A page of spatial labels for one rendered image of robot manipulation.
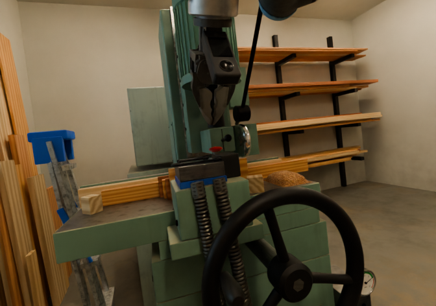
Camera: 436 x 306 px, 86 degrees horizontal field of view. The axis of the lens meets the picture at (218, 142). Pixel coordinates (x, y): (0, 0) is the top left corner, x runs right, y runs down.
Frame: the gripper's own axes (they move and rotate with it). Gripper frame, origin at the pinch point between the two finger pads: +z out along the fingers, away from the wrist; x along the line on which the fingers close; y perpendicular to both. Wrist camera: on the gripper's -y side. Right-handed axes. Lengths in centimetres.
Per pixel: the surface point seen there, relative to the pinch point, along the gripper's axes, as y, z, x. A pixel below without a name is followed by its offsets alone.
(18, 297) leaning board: 52, 126, 97
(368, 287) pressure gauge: -27, 35, -33
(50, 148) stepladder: 64, 38, 58
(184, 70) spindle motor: 19.8, -6.1, 2.7
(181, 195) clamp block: -14.0, 7.0, 9.3
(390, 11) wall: 250, -21, -329
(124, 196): 5.7, 22.7, 21.9
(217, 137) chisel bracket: 8.8, 9.6, -3.9
